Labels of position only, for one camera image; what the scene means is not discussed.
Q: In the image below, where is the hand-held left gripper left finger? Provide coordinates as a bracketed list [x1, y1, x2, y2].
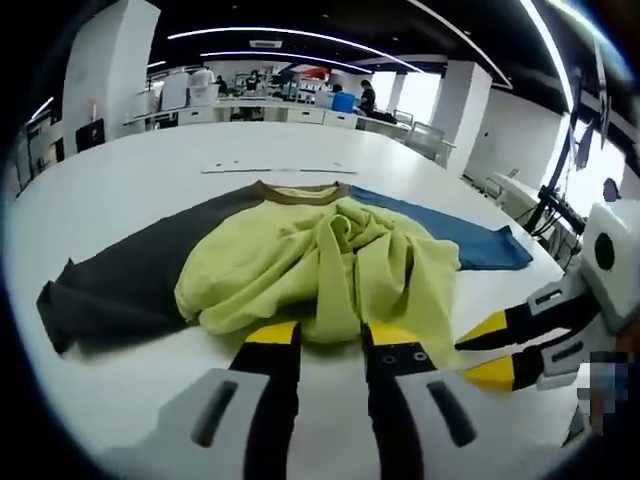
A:
[158, 321, 304, 480]

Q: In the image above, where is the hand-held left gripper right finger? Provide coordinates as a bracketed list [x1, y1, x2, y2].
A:
[359, 322, 506, 480]

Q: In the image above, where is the yellow blue grey garment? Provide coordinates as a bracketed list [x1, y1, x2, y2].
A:
[35, 179, 535, 374]

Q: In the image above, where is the person's right hand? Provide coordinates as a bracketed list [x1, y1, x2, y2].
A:
[614, 322, 640, 353]

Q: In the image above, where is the white square pillar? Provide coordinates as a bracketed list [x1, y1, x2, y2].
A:
[442, 59, 494, 176]
[62, 0, 161, 146]

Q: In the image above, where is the grey mesh office chair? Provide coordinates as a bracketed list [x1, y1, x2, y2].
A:
[404, 121, 457, 164]

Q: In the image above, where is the long white counter with drawers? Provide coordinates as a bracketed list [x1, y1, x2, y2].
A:
[123, 94, 401, 135]

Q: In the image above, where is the white storage bin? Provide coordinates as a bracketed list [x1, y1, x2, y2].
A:
[187, 84, 220, 105]

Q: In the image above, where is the black office chair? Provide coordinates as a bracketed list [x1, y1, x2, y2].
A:
[74, 118, 106, 154]

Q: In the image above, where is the white table cable cover panel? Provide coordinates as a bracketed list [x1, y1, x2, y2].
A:
[201, 160, 359, 176]

